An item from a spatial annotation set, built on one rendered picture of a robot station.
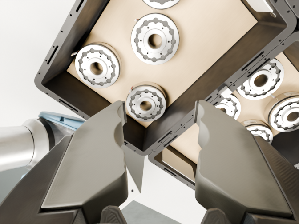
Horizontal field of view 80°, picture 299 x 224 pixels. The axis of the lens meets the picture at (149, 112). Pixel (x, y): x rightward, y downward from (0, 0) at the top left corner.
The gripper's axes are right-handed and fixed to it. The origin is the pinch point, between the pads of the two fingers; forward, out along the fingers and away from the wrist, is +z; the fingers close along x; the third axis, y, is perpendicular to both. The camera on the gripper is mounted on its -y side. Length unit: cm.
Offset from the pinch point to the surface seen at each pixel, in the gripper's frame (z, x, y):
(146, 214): 116, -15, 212
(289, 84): 31.8, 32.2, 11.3
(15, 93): 45, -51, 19
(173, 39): 29.0, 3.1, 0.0
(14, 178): 116, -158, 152
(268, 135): 29.0, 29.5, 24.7
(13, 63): 45, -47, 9
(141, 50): 29.1, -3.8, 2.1
